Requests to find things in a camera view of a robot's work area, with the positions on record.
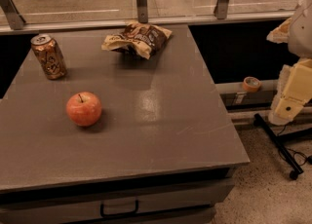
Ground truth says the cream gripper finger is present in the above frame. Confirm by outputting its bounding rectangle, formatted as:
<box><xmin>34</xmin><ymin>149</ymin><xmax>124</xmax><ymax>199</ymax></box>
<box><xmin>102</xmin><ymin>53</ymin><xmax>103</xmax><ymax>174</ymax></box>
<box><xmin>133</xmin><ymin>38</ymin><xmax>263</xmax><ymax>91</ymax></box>
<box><xmin>266</xmin><ymin>18</ymin><xmax>292</xmax><ymax>44</ymax></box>
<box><xmin>268</xmin><ymin>58</ymin><xmax>312</xmax><ymax>126</ymax></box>

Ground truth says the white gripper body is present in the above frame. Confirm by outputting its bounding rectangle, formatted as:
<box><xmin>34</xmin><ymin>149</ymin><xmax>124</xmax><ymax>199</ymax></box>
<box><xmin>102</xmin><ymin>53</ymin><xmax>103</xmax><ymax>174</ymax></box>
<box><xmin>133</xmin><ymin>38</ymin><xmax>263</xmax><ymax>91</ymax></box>
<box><xmin>288</xmin><ymin>0</ymin><xmax>312</xmax><ymax>58</ymax></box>

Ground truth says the brown chip bag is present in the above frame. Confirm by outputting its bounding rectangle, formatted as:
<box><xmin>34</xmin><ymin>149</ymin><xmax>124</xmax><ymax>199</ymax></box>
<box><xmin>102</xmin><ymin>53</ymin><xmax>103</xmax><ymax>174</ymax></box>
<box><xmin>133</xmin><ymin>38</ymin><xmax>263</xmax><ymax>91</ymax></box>
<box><xmin>101</xmin><ymin>21</ymin><xmax>172</xmax><ymax>59</ymax></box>

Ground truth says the red apple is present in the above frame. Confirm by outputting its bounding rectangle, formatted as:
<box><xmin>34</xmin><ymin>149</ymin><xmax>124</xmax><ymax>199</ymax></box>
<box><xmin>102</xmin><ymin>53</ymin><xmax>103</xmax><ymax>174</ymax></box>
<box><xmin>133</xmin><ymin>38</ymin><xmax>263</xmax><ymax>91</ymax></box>
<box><xmin>66</xmin><ymin>92</ymin><xmax>102</xmax><ymax>127</ymax></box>

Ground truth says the orange tape roll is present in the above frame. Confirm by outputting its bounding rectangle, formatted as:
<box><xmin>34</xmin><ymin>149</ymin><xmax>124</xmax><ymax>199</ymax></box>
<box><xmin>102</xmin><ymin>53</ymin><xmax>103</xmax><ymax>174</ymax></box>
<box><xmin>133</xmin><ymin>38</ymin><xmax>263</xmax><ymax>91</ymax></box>
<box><xmin>242</xmin><ymin>76</ymin><xmax>261</xmax><ymax>93</ymax></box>

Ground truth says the black stand base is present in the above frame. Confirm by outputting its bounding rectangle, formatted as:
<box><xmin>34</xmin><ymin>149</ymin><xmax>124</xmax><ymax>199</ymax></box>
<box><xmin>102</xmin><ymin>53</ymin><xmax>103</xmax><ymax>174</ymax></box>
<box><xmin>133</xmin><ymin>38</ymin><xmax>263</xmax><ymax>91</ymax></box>
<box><xmin>253</xmin><ymin>114</ymin><xmax>312</xmax><ymax>180</ymax></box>

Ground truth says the grey side shelf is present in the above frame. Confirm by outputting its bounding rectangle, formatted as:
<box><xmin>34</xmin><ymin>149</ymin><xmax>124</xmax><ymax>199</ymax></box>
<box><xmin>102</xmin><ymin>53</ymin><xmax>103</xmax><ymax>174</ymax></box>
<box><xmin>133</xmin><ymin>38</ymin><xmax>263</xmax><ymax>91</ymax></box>
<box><xmin>216</xmin><ymin>80</ymin><xmax>277</xmax><ymax>108</ymax></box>

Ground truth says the grey cabinet drawer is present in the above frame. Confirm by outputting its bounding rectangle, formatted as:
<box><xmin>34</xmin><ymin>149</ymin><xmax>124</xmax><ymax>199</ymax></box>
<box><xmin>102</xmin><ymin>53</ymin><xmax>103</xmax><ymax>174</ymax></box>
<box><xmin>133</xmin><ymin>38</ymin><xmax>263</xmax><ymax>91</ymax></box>
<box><xmin>0</xmin><ymin>178</ymin><xmax>234</xmax><ymax>224</ymax></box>

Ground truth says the orange soda can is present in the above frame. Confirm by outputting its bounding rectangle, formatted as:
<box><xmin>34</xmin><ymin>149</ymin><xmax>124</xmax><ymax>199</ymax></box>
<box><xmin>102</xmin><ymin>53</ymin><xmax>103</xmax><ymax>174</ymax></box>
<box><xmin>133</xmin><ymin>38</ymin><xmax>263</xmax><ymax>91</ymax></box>
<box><xmin>30</xmin><ymin>34</ymin><xmax>67</xmax><ymax>80</ymax></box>

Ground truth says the black cable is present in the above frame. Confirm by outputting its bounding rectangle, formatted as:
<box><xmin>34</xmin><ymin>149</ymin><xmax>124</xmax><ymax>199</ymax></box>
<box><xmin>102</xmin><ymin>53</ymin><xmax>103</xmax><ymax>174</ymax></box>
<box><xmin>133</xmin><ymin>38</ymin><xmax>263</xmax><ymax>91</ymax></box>
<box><xmin>276</xmin><ymin>124</ymin><xmax>312</xmax><ymax>168</ymax></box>

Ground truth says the middle metal glass bracket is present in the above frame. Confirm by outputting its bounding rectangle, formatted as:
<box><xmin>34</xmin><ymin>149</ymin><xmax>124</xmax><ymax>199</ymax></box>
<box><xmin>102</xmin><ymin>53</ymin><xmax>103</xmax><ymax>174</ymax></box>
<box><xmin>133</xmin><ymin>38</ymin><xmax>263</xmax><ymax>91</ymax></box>
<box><xmin>136</xmin><ymin>0</ymin><xmax>148</xmax><ymax>23</ymax></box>

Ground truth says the black drawer handle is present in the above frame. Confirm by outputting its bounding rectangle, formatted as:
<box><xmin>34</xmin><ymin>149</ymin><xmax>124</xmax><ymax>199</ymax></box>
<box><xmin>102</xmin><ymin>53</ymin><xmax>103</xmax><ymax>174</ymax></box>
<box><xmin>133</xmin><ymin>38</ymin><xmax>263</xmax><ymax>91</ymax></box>
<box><xmin>99</xmin><ymin>200</ymin><xmax>139</xmax><ymax>219</ymax></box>

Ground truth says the left metal glass bracket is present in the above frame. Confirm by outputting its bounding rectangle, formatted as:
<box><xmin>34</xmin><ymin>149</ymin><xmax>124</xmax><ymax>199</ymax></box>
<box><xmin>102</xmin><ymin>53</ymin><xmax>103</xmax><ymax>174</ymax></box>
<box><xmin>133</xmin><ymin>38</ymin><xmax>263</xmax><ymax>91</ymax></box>
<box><xmin>0</xmin><ymin>0</ymin><xmax>25</xmax><ymax>30</ymax></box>

